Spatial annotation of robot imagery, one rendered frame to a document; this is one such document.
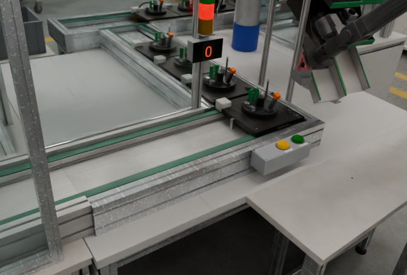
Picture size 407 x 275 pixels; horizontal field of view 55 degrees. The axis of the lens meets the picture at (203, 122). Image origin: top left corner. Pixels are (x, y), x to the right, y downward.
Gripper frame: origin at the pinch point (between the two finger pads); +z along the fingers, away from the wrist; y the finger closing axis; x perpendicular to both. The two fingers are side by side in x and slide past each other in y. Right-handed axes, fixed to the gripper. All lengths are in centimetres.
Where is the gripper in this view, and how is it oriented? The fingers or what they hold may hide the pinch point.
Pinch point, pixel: (303, 68)
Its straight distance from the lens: 147.4
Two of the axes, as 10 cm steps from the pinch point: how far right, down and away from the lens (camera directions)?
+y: -9.0, 1.2, -4.2
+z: -3.7, 2.9, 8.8
